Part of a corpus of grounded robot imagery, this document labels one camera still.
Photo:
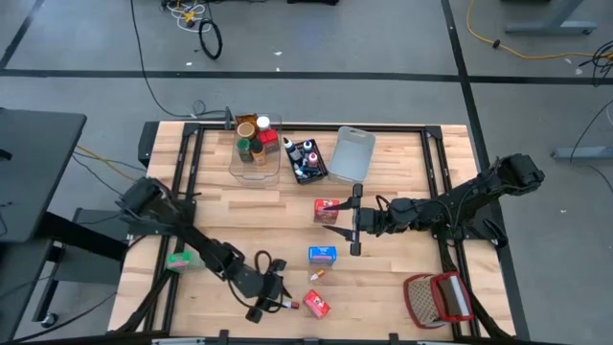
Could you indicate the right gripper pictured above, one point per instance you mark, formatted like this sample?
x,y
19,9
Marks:
x,y
371,221

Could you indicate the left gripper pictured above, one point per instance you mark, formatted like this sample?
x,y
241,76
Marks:
x,y
258,287

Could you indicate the red dropper bottle white cap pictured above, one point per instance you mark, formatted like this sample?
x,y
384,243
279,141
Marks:
x,y
293,305

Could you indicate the small red cereal box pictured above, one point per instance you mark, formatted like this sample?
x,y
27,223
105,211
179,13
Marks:
x,y
325,215

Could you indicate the Froot Loops cereal box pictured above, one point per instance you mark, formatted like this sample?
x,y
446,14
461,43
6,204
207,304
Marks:
x,y
316,304

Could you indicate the yellow dropper bottle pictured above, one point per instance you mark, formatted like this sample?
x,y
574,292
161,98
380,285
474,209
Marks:
x,y
317,274

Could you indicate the blue Rice Krispies box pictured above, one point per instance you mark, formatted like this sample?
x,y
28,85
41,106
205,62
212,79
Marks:
x,y
322,255

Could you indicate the black food colour bottle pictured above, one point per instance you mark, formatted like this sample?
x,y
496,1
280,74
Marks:
x,y
291,149

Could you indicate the green cereal box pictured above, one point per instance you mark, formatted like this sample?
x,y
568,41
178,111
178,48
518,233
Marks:
x,y
179,261

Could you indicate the red lid spice tin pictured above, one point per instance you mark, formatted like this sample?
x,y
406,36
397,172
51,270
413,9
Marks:
x,y
268,138

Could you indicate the white lid glass jar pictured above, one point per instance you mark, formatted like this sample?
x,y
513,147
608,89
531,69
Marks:
x,y
263,122

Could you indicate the tan lid spice jar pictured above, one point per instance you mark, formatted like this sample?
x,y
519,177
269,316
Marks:
x,y
246,130

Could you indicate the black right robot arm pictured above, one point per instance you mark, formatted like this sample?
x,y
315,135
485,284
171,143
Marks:
x,y
460,201

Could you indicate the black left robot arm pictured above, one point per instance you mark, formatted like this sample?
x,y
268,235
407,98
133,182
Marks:
x,y
201,244

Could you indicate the white plastic bin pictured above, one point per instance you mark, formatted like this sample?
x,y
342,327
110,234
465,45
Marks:
x,y
352,155

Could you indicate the clear plastic bin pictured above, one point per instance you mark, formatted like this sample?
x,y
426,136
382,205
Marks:
x,y
254,175

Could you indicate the red mesh basket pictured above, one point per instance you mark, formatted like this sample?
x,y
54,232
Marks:
x,y
438,299

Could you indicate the caster wheel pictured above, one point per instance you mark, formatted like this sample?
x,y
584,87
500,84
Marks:
x,y
49,320

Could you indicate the grey table leg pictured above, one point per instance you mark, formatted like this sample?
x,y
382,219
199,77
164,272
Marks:
x,y
582,153
551,28

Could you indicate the black desk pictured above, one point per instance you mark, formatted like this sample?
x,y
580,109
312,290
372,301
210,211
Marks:
x,y
38,167

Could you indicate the black aluminium table frame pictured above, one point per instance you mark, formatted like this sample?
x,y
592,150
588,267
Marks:
x,y
392,128

